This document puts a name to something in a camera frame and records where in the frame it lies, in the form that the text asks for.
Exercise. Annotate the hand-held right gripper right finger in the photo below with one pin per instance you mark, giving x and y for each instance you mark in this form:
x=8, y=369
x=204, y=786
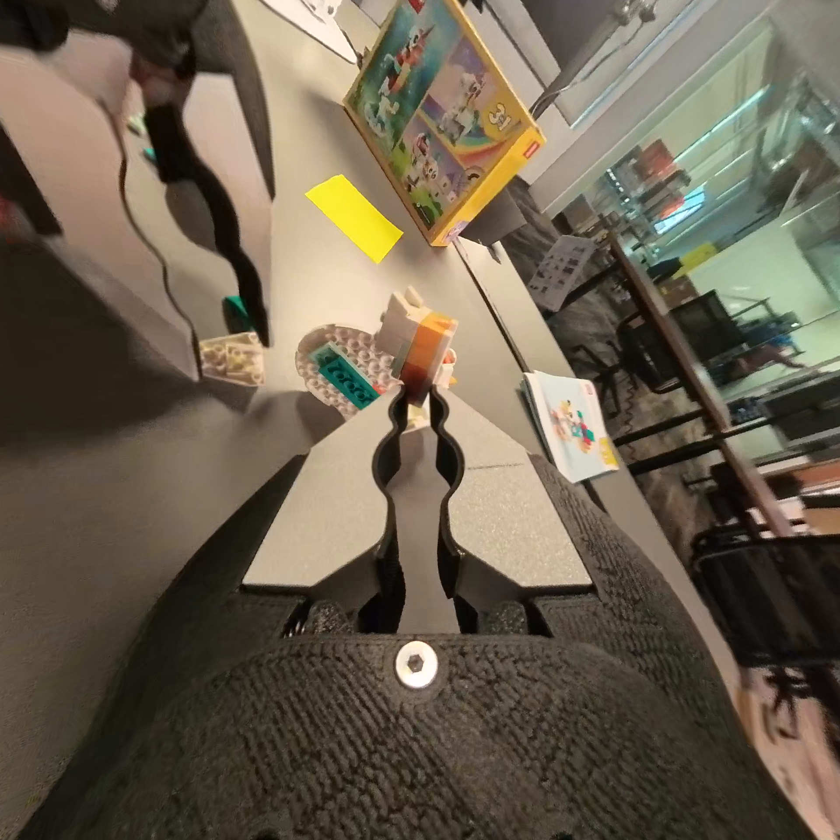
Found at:
x=518, y=525

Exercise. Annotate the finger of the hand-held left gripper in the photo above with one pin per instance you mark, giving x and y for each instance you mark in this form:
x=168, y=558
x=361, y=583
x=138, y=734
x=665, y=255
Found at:
x=253, y=98
x=85, y=184

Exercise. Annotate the yellow sticky note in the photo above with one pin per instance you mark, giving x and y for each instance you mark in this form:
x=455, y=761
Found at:
x=354, y=216

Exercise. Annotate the black mesh office chair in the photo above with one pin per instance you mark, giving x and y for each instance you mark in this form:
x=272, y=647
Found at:
x=709, y=315

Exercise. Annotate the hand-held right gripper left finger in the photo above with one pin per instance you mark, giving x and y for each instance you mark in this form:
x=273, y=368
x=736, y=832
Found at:
x=315, y=525

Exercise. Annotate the round white lego base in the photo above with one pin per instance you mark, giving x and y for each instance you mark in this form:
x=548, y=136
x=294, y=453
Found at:
x=354, y=344

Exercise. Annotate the lego instruction booklet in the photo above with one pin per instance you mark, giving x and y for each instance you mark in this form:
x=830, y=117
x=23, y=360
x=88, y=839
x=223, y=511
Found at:
x=571, y=420

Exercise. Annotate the yellow lego box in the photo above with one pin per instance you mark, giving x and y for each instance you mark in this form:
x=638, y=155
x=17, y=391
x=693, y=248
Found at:
x=433, y=105

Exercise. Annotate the long wooden table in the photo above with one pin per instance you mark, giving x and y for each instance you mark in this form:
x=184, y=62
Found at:
x=758, y=485

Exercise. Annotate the white orange lego body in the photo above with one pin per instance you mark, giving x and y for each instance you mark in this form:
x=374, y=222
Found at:
x=420, y=334

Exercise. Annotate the printed paper sheet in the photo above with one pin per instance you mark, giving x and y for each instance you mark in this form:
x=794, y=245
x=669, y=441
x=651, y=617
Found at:
x=564, y=272

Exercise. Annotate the white clear lego brick cluster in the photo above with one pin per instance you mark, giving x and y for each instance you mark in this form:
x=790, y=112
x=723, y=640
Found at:
x=233, y=361

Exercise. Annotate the small teal lego piece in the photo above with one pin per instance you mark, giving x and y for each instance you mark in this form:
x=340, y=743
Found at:
x=237, y=315

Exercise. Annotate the person's left hand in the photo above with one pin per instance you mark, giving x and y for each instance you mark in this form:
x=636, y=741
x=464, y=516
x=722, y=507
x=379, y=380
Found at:
x=164, y=82

